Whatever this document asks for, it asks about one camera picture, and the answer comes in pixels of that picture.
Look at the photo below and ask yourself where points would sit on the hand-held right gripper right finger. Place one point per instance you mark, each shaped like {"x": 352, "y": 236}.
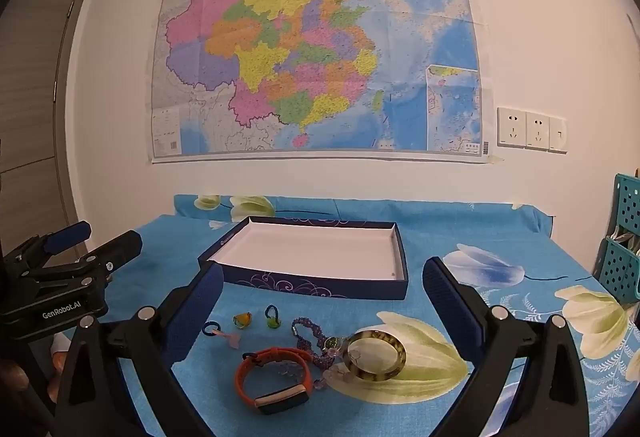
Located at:
{"x": 450, "y": 307}

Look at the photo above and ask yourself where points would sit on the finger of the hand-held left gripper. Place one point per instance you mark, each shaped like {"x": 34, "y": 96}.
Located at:
{"x": 70, "y": 234}
{"x": 120, "y": 247}

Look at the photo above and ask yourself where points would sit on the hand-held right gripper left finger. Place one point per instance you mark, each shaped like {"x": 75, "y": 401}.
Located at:
{"x": 200, "y": 307}

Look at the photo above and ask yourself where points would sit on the tortoiseshell bangle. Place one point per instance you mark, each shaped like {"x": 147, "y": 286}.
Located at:
{"x": 375, "y": 374}

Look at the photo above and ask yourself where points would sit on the dark blue shallow box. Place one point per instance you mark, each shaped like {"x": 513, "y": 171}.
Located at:
{"x": 310, "y": 247}

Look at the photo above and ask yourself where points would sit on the orange smartwatch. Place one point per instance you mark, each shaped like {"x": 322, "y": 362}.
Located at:
{"x": 280, "y": 404}

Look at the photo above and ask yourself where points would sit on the person's left forearm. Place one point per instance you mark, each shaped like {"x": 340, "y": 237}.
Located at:
{"x": 11, "y": 376}

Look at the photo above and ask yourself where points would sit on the person's left hand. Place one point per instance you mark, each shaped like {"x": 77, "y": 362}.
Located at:
{"x": 57, "y": 359}

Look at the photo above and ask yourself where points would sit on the blue floral cloth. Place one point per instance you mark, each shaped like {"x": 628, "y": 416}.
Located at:
{"x": 500, "y": 227}

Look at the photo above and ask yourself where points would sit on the grey-brown door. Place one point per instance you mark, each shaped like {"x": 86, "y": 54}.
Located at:
{"x": 35, "y": 92}

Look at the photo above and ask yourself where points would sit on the teal plastic rack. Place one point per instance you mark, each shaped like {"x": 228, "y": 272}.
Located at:
{"x": 620, "y": 267}

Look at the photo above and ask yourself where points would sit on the white wall socket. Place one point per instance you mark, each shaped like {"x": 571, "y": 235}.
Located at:
{"x": 511, "y": 127}
{"x": 537, "y": 131}

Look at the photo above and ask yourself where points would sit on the white wall switch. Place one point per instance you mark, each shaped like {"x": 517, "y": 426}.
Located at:
{"x": 558, "y": 135}

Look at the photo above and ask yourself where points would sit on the colourful wall map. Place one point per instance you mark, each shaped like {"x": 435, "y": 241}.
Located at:
{"x": 300, "y": 67}

